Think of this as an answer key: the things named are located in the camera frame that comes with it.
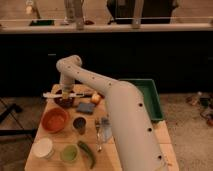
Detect white black dish brush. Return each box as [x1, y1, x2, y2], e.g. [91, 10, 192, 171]
[43, 92, 90, 99]

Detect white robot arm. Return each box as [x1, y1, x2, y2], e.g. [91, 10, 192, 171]
[56, 55, 169, 171]

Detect dark purple bowl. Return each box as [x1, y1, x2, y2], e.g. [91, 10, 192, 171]
[54, 97, 74, 109]

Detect orange bowl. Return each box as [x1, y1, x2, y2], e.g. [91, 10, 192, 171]
[41, 107, 70, 133]

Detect light green small bowl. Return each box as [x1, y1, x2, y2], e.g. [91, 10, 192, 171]
[60, 145, 78, 163]

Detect brown black block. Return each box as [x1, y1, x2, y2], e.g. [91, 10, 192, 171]
[79, 89, 94, 97]

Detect blue sponge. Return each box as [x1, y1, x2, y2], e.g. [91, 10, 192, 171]
[76, 102, 95, 114]

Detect yellow orange fruit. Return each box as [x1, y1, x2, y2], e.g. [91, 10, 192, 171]
[91, 93, 101, 105]

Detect small metal cup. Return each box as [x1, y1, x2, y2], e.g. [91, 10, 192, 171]
[73, 117, 86, 135]

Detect metal fork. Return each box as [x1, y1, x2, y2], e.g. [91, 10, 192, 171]
[95, 119, 102, 152]

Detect grey blue cloth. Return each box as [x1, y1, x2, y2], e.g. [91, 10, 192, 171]
[101, 117, 112, 143]

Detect black stand legs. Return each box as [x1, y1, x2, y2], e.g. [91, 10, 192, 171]
[0, 98, 38, 137]

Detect green chili pepper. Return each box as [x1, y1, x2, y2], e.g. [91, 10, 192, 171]
[77, 141, 96, 168]

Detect white round container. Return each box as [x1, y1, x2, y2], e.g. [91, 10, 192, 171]
[33, 138, 54, 159]

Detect green box on counter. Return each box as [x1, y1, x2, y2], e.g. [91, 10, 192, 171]
[29, 20, 54, 26]

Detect green plastic tray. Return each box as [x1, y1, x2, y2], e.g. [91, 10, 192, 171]
[123, 78, 164, 123]

